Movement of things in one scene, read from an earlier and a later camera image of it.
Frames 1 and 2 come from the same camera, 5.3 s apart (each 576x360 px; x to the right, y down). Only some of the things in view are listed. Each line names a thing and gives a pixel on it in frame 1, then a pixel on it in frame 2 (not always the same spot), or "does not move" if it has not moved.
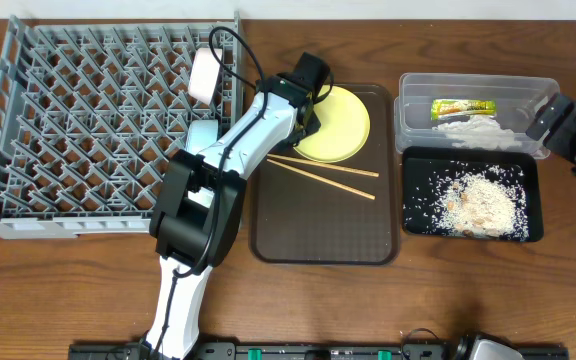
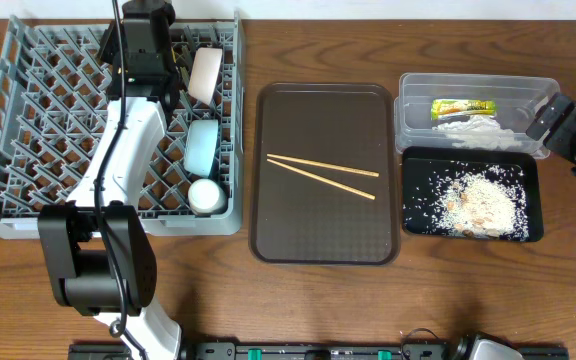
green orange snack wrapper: [444, 108] does not move
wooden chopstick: [325, 165] does not move
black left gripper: [309, 118] → [144, 38]
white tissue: [478, 131] does not move
